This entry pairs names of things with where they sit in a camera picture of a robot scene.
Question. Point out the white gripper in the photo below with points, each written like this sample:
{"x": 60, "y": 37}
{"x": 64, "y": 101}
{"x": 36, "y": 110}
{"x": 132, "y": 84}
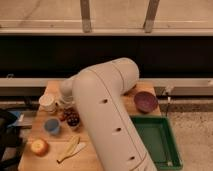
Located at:
{"x": 65, "y": 89}

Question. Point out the white paper cup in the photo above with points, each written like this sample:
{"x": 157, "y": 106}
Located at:
{"x": 47, "y": 102}

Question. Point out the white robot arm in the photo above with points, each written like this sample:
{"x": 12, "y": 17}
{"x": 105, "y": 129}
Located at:
{"x": 96, "y": 93}

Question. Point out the small cup with grapes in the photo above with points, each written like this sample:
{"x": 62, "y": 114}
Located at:
{"x": 73, "y": 122}

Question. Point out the blue plastic cup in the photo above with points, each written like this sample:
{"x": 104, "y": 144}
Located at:
{"x": 52, "y": 126}

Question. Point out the bunch of dark grapes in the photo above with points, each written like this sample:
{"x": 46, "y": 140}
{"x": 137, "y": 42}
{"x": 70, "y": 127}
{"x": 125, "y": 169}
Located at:
{"x": 69, "y": 114}

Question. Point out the yellow banana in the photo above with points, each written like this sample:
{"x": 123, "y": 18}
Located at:
{"x": 72, "y": 144}

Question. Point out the red yellow apple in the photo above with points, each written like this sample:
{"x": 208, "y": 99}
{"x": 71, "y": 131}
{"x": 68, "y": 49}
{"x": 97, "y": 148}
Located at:
{"x": 39, "y": 147}

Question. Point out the black chair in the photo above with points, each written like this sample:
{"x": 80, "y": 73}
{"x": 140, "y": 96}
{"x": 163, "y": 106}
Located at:
{"x": 9, "y": 137}

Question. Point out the purple bowl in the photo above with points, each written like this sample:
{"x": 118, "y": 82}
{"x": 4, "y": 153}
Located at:
{"x": 145, "y": 102}

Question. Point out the green plastic tray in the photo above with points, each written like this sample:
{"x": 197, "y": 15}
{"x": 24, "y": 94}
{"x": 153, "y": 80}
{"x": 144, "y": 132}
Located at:
{"x": 157, "y": 136}

